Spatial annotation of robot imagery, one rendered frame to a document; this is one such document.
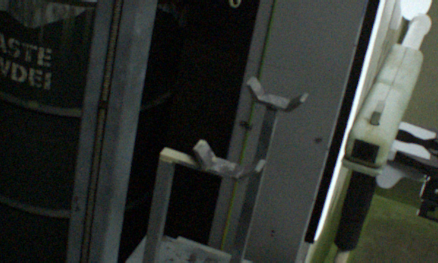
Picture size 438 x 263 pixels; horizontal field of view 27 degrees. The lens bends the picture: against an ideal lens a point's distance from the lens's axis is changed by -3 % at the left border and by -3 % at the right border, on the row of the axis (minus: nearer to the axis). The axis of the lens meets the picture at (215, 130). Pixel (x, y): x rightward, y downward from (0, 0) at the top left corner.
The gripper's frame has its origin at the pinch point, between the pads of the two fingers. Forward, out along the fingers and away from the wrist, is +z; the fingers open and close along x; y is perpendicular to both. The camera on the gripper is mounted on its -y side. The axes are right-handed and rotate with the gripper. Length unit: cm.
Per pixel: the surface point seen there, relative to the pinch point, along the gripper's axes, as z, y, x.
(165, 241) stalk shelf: 25.7, 36.2, 14.0
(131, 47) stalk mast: 29.7, -2.1, -3.1
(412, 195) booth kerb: -12, 105, 175
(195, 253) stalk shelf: 20.6, 36.2, 13.7
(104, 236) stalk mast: 29.4, 26.0, -3.2
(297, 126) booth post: 15, 27, 47
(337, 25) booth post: 12.5, 6.6, 46.7
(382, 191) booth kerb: -2, 108, 175
